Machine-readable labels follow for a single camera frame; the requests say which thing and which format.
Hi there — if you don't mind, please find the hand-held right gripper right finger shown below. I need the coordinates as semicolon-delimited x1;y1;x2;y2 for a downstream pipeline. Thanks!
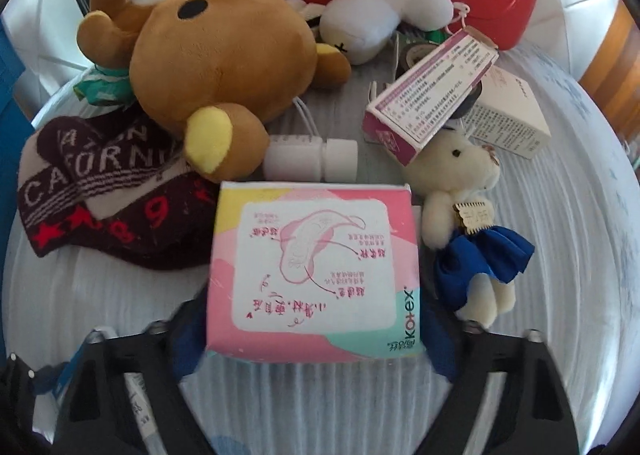
424;314;587;455

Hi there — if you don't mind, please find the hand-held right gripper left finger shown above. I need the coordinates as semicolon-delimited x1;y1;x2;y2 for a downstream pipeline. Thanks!
60;302;217;455

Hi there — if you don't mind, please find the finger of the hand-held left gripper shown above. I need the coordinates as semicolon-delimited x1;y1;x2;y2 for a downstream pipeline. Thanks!
0;350;68;442

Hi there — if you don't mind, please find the pink sanitary pad packet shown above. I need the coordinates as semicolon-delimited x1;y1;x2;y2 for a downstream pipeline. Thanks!
206;181;429;367

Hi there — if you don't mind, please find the pink medicine box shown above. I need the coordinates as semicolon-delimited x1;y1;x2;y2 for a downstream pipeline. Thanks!
365;27;501;166

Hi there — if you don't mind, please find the brown bear plush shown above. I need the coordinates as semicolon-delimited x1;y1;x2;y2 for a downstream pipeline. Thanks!
76;0;353;183

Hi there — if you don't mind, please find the blue plastic crate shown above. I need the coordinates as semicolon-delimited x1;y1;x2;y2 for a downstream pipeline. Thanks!
0;17;27;146

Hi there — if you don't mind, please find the dark knit hat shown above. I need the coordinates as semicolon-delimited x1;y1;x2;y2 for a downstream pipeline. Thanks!
17;112;221;272

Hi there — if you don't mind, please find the cream bear plush blue skirt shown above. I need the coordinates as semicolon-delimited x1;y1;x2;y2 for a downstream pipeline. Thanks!
404;127;536;328

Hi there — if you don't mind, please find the white plastic bottle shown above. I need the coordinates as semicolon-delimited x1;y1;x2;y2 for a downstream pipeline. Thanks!
262;135;360;182

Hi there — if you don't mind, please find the white carton box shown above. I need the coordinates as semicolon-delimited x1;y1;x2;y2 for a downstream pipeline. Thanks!
462;66;551;158

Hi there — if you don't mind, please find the green wipes packet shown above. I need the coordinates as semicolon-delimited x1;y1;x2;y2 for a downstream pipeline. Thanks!
74;63;134;106

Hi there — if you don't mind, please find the patterned tape roll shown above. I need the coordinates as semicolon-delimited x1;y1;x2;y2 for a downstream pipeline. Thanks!
397;32;442;74

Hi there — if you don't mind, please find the white rabbit plush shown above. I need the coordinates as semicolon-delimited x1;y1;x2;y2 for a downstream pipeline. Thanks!
300;0;473;66

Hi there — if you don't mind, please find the white cord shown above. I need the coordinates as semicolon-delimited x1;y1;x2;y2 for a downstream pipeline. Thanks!
292;95;322;140

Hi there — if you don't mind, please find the wooden headboard post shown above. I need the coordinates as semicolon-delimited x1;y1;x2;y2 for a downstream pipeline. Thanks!
579;0;640;103

